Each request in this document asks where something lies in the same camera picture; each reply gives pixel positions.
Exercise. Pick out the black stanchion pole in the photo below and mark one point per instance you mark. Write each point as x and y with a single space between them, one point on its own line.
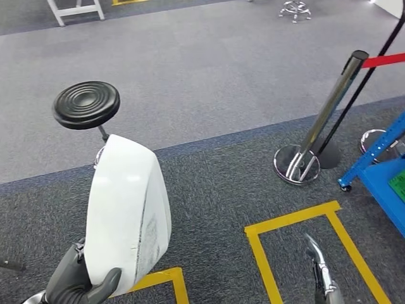
330 155

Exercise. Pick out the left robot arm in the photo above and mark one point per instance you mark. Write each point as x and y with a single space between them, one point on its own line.
33 298

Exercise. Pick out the blue steel shelf rack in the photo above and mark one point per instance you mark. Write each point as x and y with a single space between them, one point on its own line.
379 189

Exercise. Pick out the black round stool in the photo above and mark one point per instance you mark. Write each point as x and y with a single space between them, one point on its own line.
85 105

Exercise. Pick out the chrome stool base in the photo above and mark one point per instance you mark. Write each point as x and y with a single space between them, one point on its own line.
296 8

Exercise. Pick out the white table frame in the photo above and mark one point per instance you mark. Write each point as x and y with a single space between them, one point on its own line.
79 9

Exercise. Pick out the chrome stanchion post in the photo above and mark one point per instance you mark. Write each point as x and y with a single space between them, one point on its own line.
329 105

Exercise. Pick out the green plastic crate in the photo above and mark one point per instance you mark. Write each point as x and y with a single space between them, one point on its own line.
399 186

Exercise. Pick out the white curved plastic part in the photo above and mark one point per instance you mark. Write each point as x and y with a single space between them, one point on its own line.
123 210

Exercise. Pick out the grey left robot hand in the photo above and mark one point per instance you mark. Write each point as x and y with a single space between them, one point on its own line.
66 281

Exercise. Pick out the chrome stanchion base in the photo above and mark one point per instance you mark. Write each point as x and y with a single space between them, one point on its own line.
370 140

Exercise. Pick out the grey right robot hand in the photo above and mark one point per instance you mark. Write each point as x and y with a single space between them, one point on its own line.
326 289

